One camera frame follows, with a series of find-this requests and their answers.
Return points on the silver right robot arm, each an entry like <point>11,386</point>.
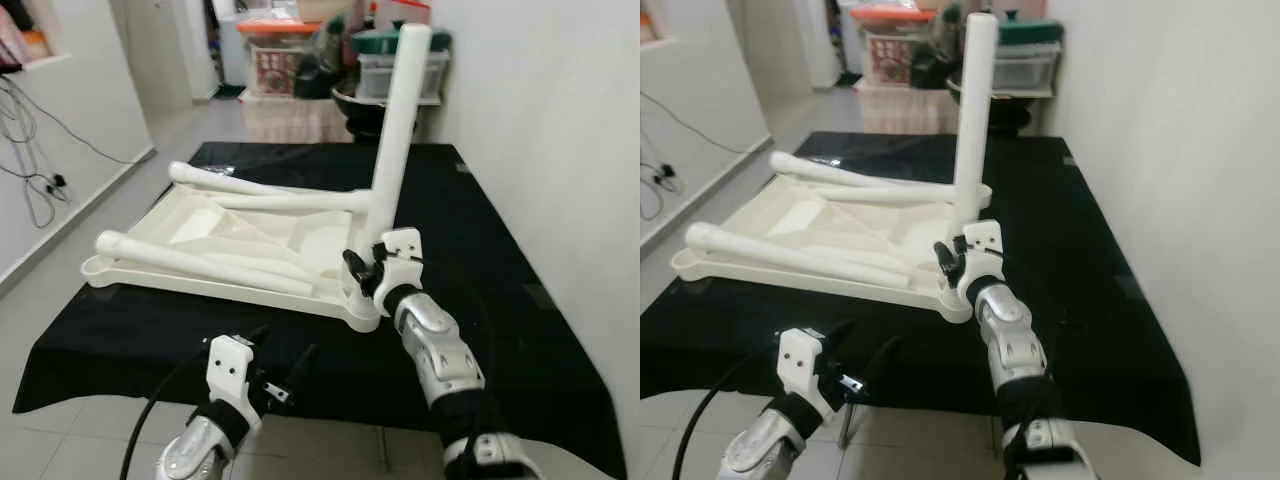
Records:
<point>1010,340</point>
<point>435,345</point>

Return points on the white plastic children table top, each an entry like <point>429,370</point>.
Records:
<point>850,230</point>
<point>250,235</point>

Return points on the grey metal table leg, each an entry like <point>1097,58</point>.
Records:
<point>851,425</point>

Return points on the black tablecloth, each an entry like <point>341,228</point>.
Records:
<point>1090,260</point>
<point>480,260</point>

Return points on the beige cover cloth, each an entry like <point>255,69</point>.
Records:
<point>290,120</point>
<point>905,110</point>

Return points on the black plastic bag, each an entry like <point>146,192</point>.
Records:
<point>315,75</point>
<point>930,70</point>

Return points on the red printed carton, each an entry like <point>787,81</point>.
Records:
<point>278,72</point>
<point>895,60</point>

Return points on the black plug adapter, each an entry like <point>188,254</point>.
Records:
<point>663,176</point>
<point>58,183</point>

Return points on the orange lid storage box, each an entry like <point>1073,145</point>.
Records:
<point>890,14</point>
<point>280,28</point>

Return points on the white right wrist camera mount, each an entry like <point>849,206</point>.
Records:
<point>400,243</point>
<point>985,238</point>

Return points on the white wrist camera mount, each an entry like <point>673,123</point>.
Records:
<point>228,370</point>
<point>400,243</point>
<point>800,360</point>
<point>985,238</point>

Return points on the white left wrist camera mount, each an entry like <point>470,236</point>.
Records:
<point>228,370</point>
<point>800,360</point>

